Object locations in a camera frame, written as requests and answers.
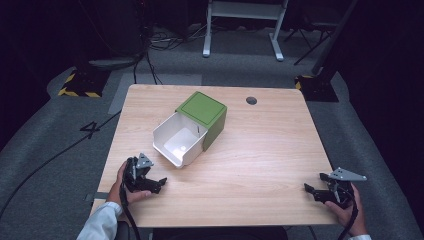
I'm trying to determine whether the long black floor cable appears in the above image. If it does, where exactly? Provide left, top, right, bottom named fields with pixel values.
left=0, top=110, right=122, bottom=219

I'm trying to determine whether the white drawer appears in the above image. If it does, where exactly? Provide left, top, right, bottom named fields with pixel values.
left=152, top=112, right=209, bottom=169

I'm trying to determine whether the person's left hand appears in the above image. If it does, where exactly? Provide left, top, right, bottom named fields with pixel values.
left=106, top=160, right=153, bottom=206

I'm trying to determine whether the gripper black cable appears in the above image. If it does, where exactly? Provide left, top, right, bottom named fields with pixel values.
left=337, top=188, right=360, bottom=240
left=119, top=181, right=142, bottom=240

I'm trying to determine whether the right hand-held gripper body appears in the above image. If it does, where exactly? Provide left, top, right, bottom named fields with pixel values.
left=319, top=167, right=368, bottom=210

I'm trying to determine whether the green drawer box casing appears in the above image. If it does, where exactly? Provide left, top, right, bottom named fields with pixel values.
left=175, top=91, right=228, bottom=152

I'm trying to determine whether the white metal stand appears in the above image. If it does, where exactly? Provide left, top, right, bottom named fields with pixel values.
left=202, top=0, right=290, bottom=63

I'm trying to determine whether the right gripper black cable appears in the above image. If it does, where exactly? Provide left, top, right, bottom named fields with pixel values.
left=337, top=188, right=360, bottom=240

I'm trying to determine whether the bundle of black floor cables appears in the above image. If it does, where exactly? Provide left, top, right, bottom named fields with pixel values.
left=132, top=26, right=214, bottom=86

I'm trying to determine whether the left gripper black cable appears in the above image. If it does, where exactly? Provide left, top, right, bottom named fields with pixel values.
left=119, top=181, right=142, bottom=240

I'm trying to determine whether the grey slanted metal pole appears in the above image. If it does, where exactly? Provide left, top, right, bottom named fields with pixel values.
left=311, top=0, right=360, bottom=76

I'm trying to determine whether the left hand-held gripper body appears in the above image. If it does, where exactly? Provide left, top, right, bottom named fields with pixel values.
left=122, top=152, right=158, bottom=194

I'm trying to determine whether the black tripod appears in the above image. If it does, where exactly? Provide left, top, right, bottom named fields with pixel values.
left=283, top=20, right=338, bottom=66

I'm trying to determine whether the black yellow striped base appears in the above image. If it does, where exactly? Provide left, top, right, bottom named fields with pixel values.
left=294, top=74, right=340, bottom=103
left=57, top=67, right=111, bottom=99

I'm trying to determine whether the person's right hand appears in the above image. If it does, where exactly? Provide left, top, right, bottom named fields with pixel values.
left=324, top=184, right=368, bottom=238

